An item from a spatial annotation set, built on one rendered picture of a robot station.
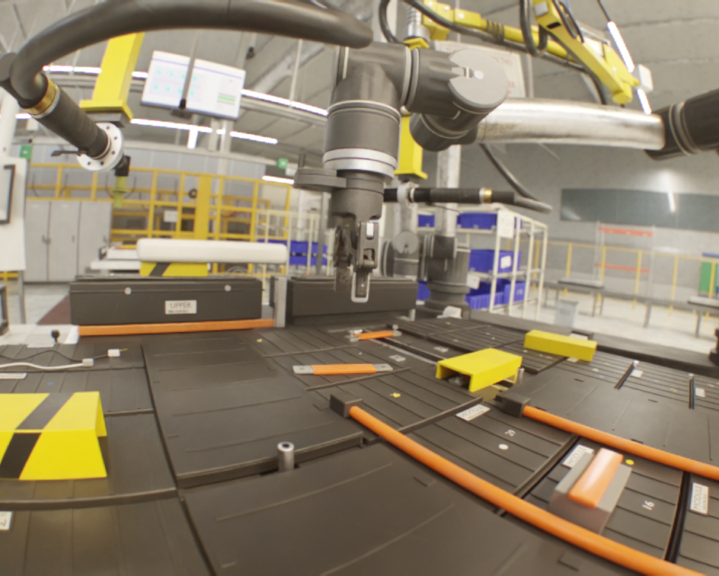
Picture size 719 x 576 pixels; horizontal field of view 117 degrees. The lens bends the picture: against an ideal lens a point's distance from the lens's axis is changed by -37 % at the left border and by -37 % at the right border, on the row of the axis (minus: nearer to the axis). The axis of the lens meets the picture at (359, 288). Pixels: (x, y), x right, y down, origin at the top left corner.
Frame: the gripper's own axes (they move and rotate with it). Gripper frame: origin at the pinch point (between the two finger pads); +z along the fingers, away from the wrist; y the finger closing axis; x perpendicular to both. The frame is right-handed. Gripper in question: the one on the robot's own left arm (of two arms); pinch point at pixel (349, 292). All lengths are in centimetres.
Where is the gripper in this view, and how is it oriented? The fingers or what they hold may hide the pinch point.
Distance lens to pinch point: 50.8
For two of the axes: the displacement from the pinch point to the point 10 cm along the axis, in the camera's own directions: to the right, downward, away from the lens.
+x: -9.5, -0.4, -3.1
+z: -0.8, 9.9, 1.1
